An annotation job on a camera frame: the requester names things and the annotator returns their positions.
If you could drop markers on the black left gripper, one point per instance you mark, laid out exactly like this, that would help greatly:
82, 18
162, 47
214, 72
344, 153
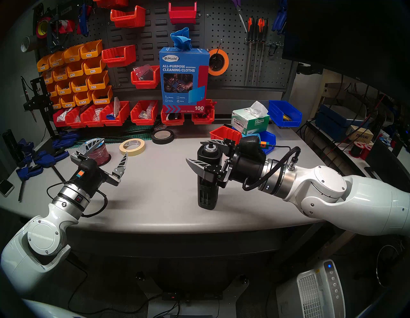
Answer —
92, 182

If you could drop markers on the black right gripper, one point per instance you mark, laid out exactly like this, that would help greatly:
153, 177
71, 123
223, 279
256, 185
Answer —
246, 168

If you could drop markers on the black cylindrical screwdriver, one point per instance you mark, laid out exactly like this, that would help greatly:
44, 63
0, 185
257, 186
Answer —
208, 195

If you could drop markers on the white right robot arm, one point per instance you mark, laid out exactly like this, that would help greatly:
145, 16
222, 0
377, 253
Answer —
368, 202

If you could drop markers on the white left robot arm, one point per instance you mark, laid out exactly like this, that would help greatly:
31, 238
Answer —
41, 237

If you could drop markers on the orange black screwdriver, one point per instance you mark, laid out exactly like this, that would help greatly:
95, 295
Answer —
260, 30
250, 30
265, 32

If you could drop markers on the red plastic storage bin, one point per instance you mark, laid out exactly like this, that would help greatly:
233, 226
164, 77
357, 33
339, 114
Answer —
144, 85
118, 59
173, 122
112, 3
203, 120
128, 21
142, 121
115, 121
182, 17
72, 123
88, 121
222, 133
57, 123

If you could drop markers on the beige masking tape roll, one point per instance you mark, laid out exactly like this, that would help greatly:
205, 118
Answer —
132, 154

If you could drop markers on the green cutting mat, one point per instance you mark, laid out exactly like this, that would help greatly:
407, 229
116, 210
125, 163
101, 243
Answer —
141, 136

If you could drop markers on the blue bar clamp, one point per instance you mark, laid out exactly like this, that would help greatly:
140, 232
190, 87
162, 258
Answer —
28, 173
27, 146
64, 140
51, 159

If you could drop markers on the crumpled blue cloth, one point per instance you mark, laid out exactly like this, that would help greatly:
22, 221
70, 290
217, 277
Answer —
248, 134

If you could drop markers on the black tape roll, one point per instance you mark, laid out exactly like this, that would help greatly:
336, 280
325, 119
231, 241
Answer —
162, 141

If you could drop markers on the green white tissue box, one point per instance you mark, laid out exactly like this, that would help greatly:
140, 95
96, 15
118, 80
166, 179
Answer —
253, 121

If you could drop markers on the yellow plastic parts bin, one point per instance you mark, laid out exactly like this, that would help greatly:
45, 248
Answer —
94, 68
43, 65
98, 84
52, 92
83, 100
79, 87
56, 104
102, 98
75, 71
57, 61
67, 103
63, 90
92, 53
73, 57
60, 76
48, 79

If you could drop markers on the small blue plastic bin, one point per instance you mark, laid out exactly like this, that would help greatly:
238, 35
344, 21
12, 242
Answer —
271, 139

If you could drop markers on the blue cleaning cloths box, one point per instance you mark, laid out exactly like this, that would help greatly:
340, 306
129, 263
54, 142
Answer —
184, 80

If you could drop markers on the large blue plastic bin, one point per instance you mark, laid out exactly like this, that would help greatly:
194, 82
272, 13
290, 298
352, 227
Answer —
278, 110

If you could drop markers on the black metal stand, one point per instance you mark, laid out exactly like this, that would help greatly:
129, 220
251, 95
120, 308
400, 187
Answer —
40, 96

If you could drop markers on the orange tape roll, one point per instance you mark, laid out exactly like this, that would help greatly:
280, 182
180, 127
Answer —
226, 64

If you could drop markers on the black upright device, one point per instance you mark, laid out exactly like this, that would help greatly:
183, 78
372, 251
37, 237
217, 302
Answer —
11, 144

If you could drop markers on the smartphone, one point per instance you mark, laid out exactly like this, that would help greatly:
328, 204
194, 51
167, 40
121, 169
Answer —
5, 188

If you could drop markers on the blue microfiber cloth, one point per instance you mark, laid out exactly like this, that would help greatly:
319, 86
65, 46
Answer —
181, 38

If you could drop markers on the dark perforated pegboard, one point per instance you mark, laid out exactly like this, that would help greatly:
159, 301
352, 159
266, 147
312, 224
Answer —
233, 38

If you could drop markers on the dark blue case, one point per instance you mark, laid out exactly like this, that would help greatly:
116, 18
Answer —
336, 123

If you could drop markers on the red white striped tape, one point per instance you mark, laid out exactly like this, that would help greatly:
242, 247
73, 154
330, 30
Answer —
67, 26

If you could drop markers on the red yellow tape roll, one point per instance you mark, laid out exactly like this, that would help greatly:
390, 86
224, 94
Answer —
38, 27

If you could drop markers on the black power strip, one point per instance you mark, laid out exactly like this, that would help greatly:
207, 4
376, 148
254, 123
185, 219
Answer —
173, 296

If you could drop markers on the red thread spool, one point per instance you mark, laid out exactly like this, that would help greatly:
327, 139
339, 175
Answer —
357, 150

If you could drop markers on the brown cardboard box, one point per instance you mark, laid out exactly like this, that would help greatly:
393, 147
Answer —
362, 134

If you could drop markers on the white robot torso shell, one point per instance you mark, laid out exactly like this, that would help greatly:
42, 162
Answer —
51, 310

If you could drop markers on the white air purifier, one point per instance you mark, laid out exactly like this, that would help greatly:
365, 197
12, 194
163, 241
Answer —
314, 295

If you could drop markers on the black computer monitor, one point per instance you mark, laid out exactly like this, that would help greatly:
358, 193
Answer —
346, 38

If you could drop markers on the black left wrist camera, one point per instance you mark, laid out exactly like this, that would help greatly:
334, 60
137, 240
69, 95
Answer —
87, 165

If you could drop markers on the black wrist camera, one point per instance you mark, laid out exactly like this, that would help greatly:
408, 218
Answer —
87, 165
251, 144

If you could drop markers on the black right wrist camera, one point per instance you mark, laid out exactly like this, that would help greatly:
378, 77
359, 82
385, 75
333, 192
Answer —
251, 144

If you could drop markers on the dark louvered wall panel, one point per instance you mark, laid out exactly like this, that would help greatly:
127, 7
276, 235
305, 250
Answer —
160, 35

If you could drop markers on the grey duct tape roll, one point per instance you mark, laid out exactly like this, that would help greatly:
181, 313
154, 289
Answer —
26, 44

